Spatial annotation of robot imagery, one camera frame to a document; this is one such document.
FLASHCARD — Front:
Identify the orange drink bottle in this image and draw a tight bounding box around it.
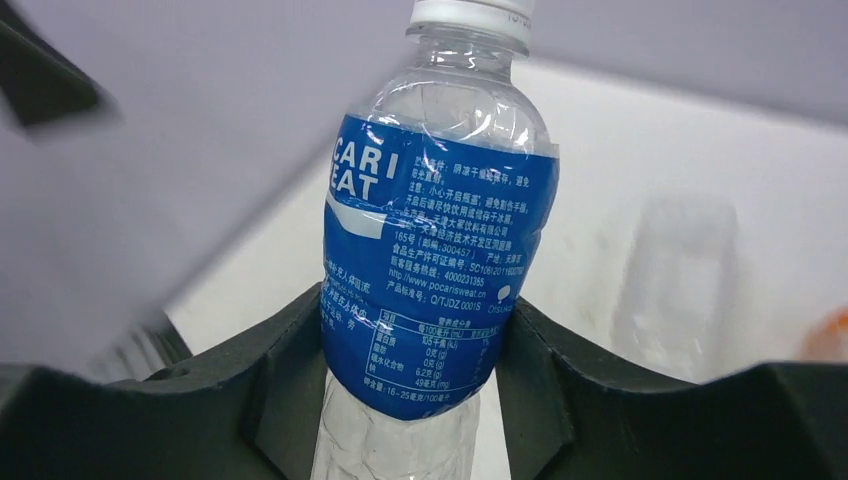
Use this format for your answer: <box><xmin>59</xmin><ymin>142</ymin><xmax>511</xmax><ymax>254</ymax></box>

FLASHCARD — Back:
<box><xmin>799</xmin><ymin>308</ymin><xmax>847</xmax><ymax>363</ymax></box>

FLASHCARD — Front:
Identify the clear bottle blue label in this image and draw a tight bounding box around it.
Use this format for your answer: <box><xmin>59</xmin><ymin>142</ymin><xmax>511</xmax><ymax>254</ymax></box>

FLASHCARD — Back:
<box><xmin>312</xmin><ymin>1</ymin><xmax>559</xmax><ymax>479</ymax></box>

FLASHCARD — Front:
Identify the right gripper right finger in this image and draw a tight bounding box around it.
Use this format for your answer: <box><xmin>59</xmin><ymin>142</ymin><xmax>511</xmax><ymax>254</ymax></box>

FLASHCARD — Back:
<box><xmin>496</xmin><ymin>300</ymin><xmax>847</xmax><ymax>479</ymax></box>

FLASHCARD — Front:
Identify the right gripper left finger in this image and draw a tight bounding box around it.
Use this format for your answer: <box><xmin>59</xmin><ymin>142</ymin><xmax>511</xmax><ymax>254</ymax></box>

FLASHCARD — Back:
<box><xmin>1</xmin><ymin>286</ymin><xmax>326</xmax><ymax>479</ymax></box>

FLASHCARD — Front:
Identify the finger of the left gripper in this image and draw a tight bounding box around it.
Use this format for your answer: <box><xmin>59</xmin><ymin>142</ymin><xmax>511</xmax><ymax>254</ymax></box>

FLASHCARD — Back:
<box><xmin>1</xmin><ymin>13</ymin><xmax>115</xmax><ymax>132</ymax></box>

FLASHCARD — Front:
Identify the large clear empty bottle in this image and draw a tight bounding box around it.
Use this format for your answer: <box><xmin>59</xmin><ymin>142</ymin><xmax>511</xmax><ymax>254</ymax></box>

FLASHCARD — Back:
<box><xmin>611</xmin><ymin>194</ymin><xmax>738</xmax><ymax>383</ymax></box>

